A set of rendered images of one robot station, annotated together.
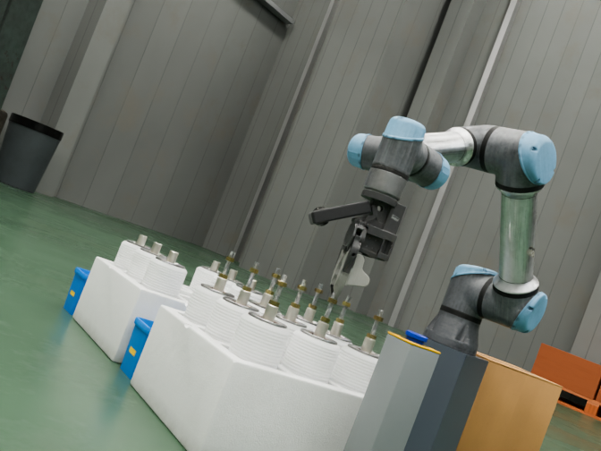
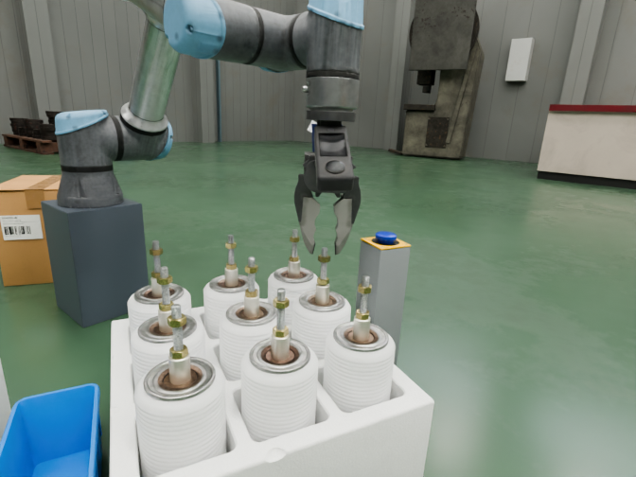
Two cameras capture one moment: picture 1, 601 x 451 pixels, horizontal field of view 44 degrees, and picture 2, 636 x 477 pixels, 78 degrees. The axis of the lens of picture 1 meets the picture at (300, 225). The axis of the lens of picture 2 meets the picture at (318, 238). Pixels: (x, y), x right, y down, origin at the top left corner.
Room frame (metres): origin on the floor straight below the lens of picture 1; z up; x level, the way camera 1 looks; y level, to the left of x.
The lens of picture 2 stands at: (1.40, 0.48, 0.53)
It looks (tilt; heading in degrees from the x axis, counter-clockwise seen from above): 17 degrees down; 273
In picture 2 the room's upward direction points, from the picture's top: 3 degrees clockwise
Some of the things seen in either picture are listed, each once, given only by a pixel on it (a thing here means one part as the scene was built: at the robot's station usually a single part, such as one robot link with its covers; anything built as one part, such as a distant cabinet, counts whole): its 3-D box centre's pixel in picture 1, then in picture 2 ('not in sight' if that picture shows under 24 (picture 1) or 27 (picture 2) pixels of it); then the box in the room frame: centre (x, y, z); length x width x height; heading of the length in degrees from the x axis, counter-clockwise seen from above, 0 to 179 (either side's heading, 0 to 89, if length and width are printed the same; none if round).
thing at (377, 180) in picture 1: (384, 185); (329, 97); (1.42, -0.12, 0.57); 0.08 x 0.08 x 0.05
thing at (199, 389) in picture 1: (260, 395); (252, 403); (1.52, -0.05, 0.09); 0.39 x 0.39 x 0.18; 30
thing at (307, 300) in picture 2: (318, 336); (322, 301); (1.42, -0.11, 0.25); 0.08 x 0.08 x 0.01
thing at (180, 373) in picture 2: (219, 285); (180, 367); (1.56, 0.11, 0.26); 0.02 x 0.02 x 0.03
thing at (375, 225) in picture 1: (373, 226); (327, 153); (1.42, -0.13, 0.49); 0.09 x 0.08 x 0.12; 97
